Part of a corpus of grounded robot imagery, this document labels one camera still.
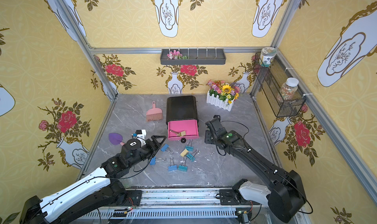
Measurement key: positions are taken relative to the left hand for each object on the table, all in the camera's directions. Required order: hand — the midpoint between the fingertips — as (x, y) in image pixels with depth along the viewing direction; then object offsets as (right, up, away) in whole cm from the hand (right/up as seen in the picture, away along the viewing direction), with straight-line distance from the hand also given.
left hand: (161, 139), depth 76 cm
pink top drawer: (+16, +5, +9) cm, 19 cm away
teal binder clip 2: (+16, -13, +11) cm, 23 cm away
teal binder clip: (+15, -8, +14) cm, 22 cm away
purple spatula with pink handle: (-33, -4, +19) cm, 38 cm away
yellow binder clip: (+10, +2, +3) cm, 11 cm away
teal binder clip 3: (+11, -18, +7) cm, 22 cm away
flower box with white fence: (+37, +25, +24) cm, 51 cm away
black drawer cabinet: (+10, +16, +16) cm, 24 cm away
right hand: (+28, +1, +7) cm, 29 cm away
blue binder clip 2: (-6, -15, +11) cm, 20 cm away
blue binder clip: (+5, -17, +7) cm, 19 cm away
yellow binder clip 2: (+12, -11, +11) cm, 20 cm away
